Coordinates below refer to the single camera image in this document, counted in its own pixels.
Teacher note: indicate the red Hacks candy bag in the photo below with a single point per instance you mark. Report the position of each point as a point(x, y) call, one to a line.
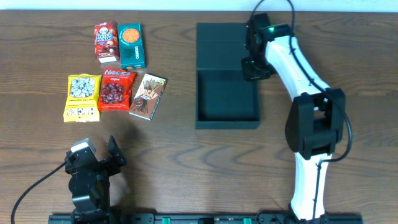
point(115, 91)

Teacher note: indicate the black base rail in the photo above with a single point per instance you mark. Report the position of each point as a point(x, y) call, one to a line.
point(262, 218)

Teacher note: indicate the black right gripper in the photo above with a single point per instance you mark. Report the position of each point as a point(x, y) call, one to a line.
point(249, 75)

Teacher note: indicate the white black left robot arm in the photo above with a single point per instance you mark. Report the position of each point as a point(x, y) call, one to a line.
point(90, 184)

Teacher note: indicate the red Hello Panda box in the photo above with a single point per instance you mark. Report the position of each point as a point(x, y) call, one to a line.
point(106, 42)

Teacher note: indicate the brown Pocky box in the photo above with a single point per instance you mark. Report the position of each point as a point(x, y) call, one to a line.
point(147, 97)

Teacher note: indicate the yellow Hacks candy bag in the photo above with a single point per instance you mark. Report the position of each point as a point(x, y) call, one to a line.
point(82, 100)

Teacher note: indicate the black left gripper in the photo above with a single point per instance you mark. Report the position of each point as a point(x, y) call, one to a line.
point(118, 158)

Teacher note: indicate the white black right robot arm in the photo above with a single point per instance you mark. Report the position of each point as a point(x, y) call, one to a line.
point(315, 122)

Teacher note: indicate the teal coconut cookies box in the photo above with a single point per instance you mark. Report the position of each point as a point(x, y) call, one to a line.
point(131, 46)

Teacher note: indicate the black container box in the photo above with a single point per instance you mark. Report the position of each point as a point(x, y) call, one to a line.
point(224, 99)

